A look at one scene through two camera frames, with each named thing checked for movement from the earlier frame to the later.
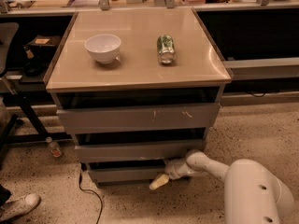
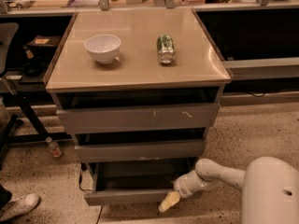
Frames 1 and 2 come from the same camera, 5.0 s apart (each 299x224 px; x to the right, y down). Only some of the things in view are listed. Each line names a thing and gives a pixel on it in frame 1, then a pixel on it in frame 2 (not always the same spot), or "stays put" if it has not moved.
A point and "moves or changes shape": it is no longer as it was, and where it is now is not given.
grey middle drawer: (163, 149) stays put
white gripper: (173, 170) → (186, 187)
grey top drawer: (138, 119) stays put
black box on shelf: (43, 45) stays put
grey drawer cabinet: (130, 117) stays put
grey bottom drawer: (127, 175) moves or changes shape
